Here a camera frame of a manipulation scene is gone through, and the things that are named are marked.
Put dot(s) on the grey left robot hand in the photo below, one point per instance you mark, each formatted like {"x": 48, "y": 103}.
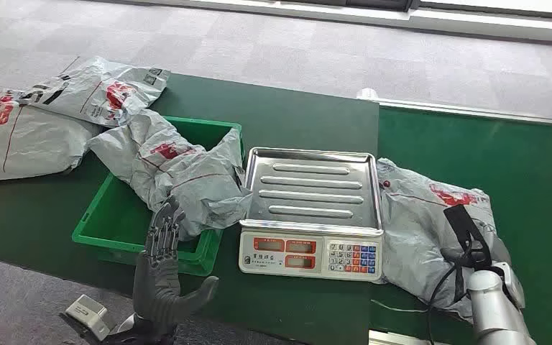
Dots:
{"x": 158, "y": 285}

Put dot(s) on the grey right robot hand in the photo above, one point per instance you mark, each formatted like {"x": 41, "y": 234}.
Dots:
{"x": 469, "y": 238}

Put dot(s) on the grey poly mailer package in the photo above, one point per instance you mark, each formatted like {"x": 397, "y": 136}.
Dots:
{"x": 180, "y": 176}
{"x": 100, "y": 90}
{"x": 414, "y": 228}
{"x": 28, "y": 143}

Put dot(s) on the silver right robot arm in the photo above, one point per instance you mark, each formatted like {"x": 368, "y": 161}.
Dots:
{"x": 492, "y": 309}

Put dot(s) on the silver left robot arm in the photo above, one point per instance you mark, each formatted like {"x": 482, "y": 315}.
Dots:
{"x": 131, "y": 331}

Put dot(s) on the green conveyor belt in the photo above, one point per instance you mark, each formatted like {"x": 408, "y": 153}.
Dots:
{"x": 519, "y": 166}

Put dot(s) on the green plastic bin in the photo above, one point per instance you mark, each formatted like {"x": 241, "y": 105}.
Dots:
{"x": 114, "y": 224}

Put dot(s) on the white electronic scale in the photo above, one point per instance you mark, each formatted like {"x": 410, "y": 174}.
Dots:
{"x": 309, "y": 252}

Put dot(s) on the steel scale pan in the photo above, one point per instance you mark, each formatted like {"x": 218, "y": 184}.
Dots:
{"x": 311, "y": 190}

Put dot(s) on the dark green table cover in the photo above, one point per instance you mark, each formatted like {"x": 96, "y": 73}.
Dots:
{"x": 295, "y": 119}

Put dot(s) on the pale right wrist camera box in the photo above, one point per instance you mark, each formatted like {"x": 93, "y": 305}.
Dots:
{"x": 513, "y": 283}

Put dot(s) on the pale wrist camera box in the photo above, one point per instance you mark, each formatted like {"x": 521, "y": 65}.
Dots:
{"x": 88, "y": 315}
{"x": 513, "y": 283}

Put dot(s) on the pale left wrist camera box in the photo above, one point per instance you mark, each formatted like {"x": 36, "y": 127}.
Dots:
{"x": 88, "y": 315}

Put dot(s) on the silver conveyor side rail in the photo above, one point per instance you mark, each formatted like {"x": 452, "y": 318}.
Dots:
{"x": 471, "y": 112}

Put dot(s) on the dark window frame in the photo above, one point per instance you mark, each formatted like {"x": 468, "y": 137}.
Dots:
{"x": 447, "y": 5}

